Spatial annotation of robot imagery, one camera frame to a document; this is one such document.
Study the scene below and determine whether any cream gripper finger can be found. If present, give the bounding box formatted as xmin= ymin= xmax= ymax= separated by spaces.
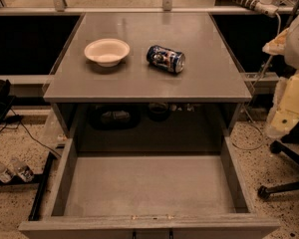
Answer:
xmin=262 ymin=29 xmax=288 ymax=56
xmin=265 ymin=71 xmax=299 ymax=139

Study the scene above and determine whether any blue pepsi can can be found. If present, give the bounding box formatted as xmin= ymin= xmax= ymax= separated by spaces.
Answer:
xmin=147 ymin=45 xmax=185 ymax=74

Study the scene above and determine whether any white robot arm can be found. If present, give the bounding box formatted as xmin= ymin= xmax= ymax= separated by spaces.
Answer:
xmin=262 ymin=15 xmax=299 ymax=139

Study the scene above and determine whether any grey cabinet with counter top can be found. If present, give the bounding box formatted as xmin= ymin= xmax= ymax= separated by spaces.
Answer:
xmin=45 ymin=13 xmax=251 ymax=154

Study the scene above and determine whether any open grey top drawer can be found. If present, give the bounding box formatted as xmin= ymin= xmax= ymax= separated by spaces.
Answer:
xmin=19 ymin=137 xmax=279 ymax=239

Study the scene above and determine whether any black office chair base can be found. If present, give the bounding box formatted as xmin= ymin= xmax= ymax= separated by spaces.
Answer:
xmin=257 ymin=122 xmax=299 ymax=201

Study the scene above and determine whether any clear plastic bottle right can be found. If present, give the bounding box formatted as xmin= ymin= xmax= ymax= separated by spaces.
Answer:
xmin=11 ymin=157 xmax=34 ymax=182

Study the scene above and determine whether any clear plastic bottle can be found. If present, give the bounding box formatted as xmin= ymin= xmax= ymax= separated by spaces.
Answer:
xmin=11 ymin=157 xmax=34 ymax=182
xmin=0 ymin=162 xmax=14 ymax=183

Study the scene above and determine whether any clear plastic bottle left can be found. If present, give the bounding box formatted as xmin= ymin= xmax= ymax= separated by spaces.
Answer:
xmin=0 ymin=162 xmax=14 ymax=183

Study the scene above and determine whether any white cable on right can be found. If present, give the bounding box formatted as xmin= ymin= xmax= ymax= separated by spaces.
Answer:
xmin=230 ymin=12 xmax=283 ymax=151

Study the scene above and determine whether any black floor cable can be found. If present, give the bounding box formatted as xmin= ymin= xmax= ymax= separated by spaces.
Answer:
xmin=0 ymin=107 xmax=63 ymax=159

